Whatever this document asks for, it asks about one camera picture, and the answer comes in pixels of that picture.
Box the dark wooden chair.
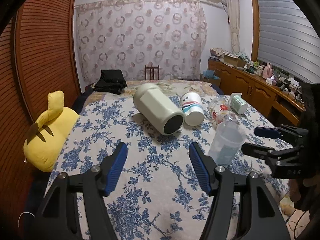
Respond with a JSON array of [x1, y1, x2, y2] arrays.
[[144, 65, 160, 81]]

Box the clear plastic cup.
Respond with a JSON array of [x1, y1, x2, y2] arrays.
[[208, 121, 247, 167]]

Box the blue floral bed sheet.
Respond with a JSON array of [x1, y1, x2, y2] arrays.
[[46, 79, 293, 240]]

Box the wooden sideboard cabinet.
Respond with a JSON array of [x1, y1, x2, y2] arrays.
[[207, 59, 306, 128]]

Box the white window curtain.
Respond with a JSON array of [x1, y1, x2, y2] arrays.
[[223, 0, 241, 53]]

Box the white cable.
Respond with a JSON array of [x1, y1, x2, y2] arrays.
[[17, 212, 35, 227]]

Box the clear glass with red print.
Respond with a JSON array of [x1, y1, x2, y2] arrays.
[[208, 97, 237, 128]]

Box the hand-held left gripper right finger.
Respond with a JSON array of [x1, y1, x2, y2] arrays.
[[189, 142, 288, 240]]

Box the cream thermos bottle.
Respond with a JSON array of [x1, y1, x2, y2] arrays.
[[132, 83, 186, 136]]

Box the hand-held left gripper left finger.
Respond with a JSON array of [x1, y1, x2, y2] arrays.
[[31, 142, 128, 240]]

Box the yellow plush toy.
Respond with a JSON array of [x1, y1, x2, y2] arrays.
[[23, 90, 80, 173]]

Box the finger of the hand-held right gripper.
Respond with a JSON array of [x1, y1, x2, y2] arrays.
[[241, 142, 302, 167], [254, 124, 308, 139]]

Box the white striped paper cup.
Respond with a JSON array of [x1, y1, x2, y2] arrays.
[[179, 91, 204, 126]]

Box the cardboard box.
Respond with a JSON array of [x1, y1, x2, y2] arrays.
[[223, 53, 248, 67]]

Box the black folded clothes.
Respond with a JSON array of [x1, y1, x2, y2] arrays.
[[93, 69, 127, 95]]

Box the white cup with green print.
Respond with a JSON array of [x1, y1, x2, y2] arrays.
[[228, 93, 249, 115]]

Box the wooden slatted wardrobe door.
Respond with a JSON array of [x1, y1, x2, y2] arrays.
[[0, 0, 82, 170]]

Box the grey window blind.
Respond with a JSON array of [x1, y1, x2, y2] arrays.
[[257, 0, 314, 80]]

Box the pink bag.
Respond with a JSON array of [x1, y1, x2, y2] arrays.
[[262, 62, 273, 78]]

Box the patterned lace curtain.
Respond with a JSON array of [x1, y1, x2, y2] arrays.
[[75, 0, 208, 85]]

